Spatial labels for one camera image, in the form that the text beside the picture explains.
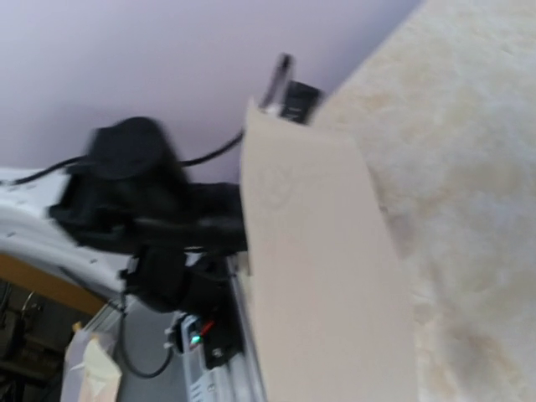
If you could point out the aluminium front rail frame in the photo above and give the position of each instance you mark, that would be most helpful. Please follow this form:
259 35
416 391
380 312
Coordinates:
238 380

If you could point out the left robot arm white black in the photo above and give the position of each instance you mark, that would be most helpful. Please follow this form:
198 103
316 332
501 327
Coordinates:
126 218

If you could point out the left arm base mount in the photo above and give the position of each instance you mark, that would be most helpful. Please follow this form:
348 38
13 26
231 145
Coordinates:
208 298

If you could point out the beige lined letter paper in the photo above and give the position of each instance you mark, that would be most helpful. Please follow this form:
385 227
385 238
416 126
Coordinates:
330 305

